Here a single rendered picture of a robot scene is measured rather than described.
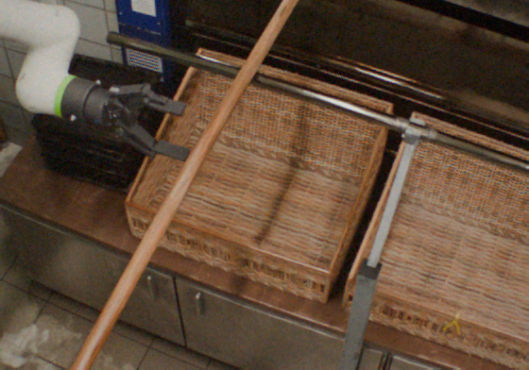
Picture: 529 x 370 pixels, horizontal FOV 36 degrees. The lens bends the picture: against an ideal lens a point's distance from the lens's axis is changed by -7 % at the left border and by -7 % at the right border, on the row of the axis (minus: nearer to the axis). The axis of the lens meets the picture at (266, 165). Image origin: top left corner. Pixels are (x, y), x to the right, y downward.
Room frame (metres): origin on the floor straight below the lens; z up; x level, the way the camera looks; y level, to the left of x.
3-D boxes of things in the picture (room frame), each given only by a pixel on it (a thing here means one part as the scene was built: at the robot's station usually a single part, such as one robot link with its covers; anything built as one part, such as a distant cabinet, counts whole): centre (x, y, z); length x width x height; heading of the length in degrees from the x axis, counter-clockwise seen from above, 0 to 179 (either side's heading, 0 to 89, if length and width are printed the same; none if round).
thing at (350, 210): (1.40, 0.02, 0.72); 0.56 x 0.49 x 0.28; 68
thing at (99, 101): (1.17, 0.31, 1.19); 0.09 x 0.07 x 0.08; 69
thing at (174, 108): (1.13, 0.19, 1.26); 0.07 x 0.03 x 0.01; 69
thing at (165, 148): (1.13, 0.19, 1.12); 0.07 x 0.03 x 0.01; 69
